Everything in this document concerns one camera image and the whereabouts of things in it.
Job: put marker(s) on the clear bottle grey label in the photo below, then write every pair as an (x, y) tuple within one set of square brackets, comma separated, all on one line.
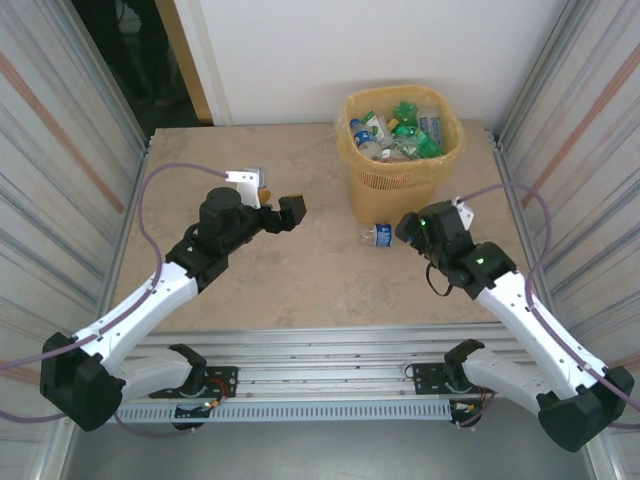
[(432, 125)]

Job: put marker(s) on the clear bottle lime label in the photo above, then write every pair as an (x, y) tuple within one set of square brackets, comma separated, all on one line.
[(375, 127)]

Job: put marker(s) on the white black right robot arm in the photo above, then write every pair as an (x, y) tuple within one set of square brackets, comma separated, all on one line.
[(540, 330)]

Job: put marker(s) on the yellow waste basket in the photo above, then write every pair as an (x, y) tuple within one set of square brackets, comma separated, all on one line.
[(435, 172)]

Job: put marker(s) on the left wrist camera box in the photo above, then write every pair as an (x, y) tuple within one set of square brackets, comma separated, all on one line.
[(250, 182)]

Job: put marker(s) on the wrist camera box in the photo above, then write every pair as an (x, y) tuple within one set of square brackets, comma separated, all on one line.
[(465, 212), (250, 182)]

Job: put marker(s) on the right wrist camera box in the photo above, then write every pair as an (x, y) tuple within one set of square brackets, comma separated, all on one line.
[(465, 212)]

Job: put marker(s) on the aluminium frame rails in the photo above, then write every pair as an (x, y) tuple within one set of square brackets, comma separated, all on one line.
[(325, 350)]

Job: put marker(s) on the wooden door frame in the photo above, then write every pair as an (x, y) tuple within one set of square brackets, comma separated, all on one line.
[(185, 55)]

